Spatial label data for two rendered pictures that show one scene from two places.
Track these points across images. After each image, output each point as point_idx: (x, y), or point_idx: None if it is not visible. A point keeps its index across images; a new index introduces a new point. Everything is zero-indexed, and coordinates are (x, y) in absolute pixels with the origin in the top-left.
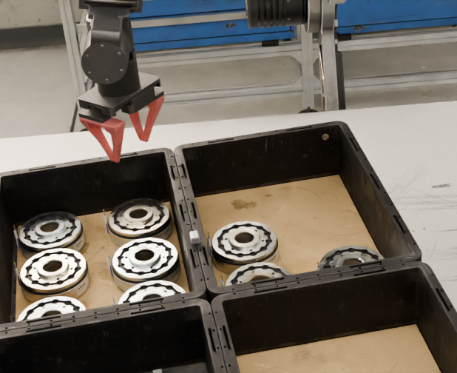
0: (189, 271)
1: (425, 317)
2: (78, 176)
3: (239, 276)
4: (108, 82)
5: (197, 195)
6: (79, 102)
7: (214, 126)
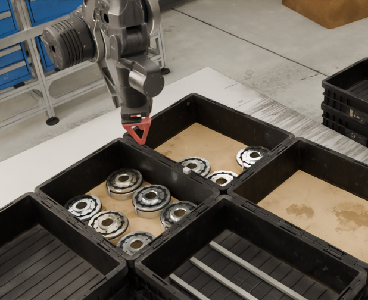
0: (191, 188)
1: (308, 162)
2: (78, 171)
3: None
4: (155, 95)
5: None
6: (122, 116)
7: (79, 130)
